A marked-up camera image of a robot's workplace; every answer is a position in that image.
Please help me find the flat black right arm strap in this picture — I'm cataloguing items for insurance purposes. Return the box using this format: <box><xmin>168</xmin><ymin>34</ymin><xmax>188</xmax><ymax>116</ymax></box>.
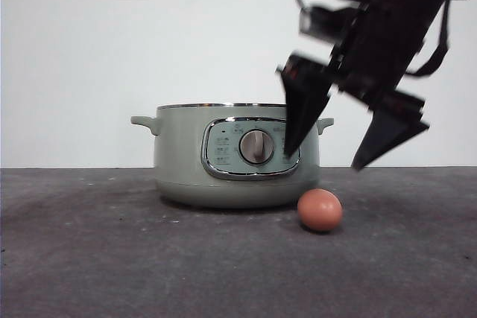
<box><xmin>408</xmin><ymin>0</ymin><xmax>451</xmax><ymax>77</ymax></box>

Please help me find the sage green electric pot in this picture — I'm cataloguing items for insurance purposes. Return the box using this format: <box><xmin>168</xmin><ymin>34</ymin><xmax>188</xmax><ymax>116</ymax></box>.
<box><xmin>130</xmin><ymin>101</ymin><xmax>335</xmax><ymax>210</ymax></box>

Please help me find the brown egg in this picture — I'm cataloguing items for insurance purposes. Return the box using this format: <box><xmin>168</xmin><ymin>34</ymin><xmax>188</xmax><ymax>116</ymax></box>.
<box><xmin>297</xmin><ymin>188</ymin><xmax>344</xmax><ymax>233</ymax></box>

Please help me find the pale grey right wrist camera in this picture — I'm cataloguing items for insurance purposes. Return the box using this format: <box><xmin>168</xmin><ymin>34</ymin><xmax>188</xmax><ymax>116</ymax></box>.
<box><xmin>299</xmin><ymin>4</ymin><xmax>358</xmax><ymax>42</ymax></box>

